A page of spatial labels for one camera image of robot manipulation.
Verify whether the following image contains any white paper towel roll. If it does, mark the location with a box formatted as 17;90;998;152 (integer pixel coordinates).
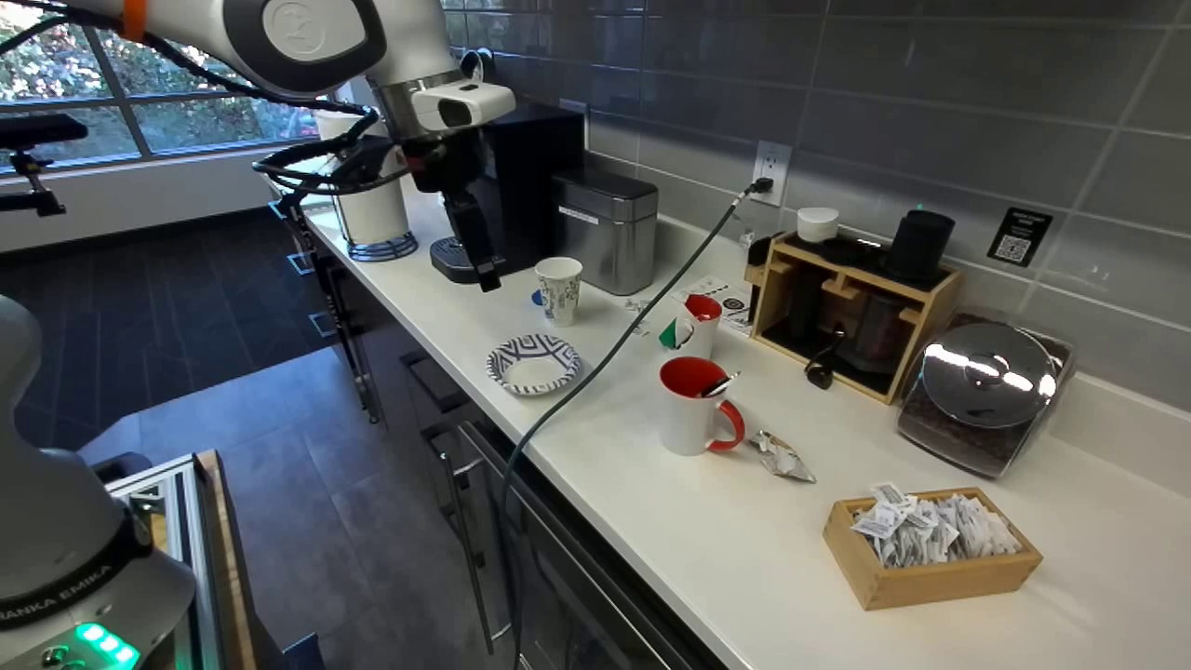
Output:
335;150;418;265

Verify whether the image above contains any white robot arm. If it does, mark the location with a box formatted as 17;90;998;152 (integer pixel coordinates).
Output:
0;0;519;670

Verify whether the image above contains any black wall sign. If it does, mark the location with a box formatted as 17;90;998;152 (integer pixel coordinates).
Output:
986;209;1053;268

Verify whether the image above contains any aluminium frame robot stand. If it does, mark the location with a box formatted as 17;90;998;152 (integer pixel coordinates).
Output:
107;449;262;670

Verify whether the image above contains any black camera tripod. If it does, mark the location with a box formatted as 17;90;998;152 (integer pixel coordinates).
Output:
0;116;87;216

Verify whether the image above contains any blue patterned small plate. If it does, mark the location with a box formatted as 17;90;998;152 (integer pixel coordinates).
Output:
489;335;586;398

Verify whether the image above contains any small white cup on rack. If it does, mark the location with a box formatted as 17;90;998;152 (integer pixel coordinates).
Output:
795;209;839;243

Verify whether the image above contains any black power cable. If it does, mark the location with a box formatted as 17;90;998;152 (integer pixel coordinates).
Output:
489;173;778;670

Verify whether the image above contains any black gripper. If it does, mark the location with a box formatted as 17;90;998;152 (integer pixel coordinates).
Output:
406;130;499;279

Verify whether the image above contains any white wall outlet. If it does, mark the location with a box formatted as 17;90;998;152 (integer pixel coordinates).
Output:
753;140;792;203

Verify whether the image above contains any white mug red interior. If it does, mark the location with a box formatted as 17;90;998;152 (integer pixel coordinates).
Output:
660;356;744;453

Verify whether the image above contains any black Keurig coffee maker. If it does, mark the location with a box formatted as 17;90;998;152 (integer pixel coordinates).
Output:
432;103;586;289

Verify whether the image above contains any white patterned paper cup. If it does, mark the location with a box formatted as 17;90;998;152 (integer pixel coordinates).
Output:
536;258;586;323

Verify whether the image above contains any black cylindrical jar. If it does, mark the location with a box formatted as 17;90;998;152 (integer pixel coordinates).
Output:
887;209;952;283

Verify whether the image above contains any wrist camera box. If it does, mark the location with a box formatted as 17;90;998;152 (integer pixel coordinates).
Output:
414;78;519;135

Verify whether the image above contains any wooden box of sachets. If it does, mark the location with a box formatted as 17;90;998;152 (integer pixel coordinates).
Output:
823;485;1043;610

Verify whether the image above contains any small white red cup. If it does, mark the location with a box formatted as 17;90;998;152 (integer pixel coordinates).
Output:
660;294;721;356

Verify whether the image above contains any stainless steel canister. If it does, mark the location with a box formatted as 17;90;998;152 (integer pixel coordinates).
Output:
556;168;660;297

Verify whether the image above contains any wooden organizer rack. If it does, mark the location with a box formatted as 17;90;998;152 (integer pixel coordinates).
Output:
753;234;960;400

